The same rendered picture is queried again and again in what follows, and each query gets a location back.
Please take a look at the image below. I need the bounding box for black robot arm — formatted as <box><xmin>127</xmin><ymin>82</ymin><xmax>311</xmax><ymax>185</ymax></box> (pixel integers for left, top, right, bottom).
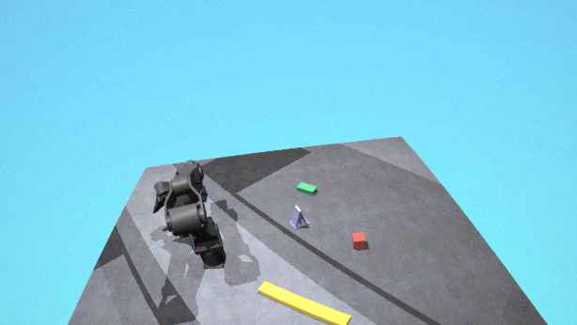
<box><xmin>164</xmin><ymin>159</ymin><xmax>226</xmax><ymax>269</ymax></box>

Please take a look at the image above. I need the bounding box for red block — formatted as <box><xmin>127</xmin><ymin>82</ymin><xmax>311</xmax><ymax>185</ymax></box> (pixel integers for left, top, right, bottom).
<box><xmin>352</xmin><ymin>232</ymin><xmax>365</xmax><ymax>249</ymax></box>

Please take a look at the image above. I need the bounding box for green rectangular block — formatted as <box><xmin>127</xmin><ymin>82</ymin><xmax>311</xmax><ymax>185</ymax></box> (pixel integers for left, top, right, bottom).
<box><xmin>297</xmin><ymin>183</ymin><xmax>318</xmax><ymax>195</ymax></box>

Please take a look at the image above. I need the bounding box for yellow bar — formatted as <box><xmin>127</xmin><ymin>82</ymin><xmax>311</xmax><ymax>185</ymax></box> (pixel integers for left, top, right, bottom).
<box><xmin>258</xmin><ymin>282</ymin><xmax>351</xmax><ymax>325</ymax></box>

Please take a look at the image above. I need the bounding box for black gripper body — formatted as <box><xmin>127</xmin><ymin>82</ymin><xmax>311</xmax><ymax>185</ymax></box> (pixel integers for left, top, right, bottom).
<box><xmin>154</xmin><ymin>181</ymin><xmax>190</xmax><ymax>238</ymax></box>

